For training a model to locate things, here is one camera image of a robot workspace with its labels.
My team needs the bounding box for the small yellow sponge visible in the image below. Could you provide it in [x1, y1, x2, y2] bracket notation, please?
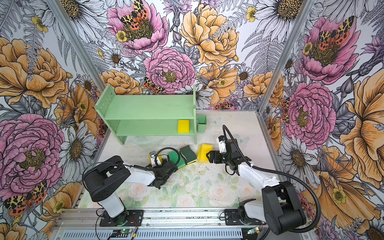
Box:
[155, 155, 163, 166]

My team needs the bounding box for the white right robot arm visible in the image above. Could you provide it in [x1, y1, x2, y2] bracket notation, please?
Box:
[207, 136, 307, 235]

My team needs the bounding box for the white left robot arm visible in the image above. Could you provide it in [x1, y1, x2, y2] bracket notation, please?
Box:
[82, 156, 178, 218]

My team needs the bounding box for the green metal shelf unit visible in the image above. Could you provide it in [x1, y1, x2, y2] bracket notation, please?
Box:
[95, 86, 197, 145]

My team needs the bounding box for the large yellow sponge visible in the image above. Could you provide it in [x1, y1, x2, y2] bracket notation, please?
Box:
[197, 144, 213, 164]

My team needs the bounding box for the light green scrub sponge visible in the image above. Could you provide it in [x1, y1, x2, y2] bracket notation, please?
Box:
[168, 151, 186, 169]

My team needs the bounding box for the dark green scrub sponge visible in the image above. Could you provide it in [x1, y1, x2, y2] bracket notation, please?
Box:
[180, 145, 197, 166]

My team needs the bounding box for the green circuit board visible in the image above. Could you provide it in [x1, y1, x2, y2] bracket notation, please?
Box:
[113, 229, 132, 235]

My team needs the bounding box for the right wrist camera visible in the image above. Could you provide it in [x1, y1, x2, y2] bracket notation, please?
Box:
[217, 136, 227, 154]

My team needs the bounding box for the black corrugated right cable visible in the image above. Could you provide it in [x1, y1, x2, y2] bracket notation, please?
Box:
[222, 125, 322, 234]

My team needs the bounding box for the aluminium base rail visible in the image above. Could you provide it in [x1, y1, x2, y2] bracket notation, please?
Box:
[51, 208, 269, 240]

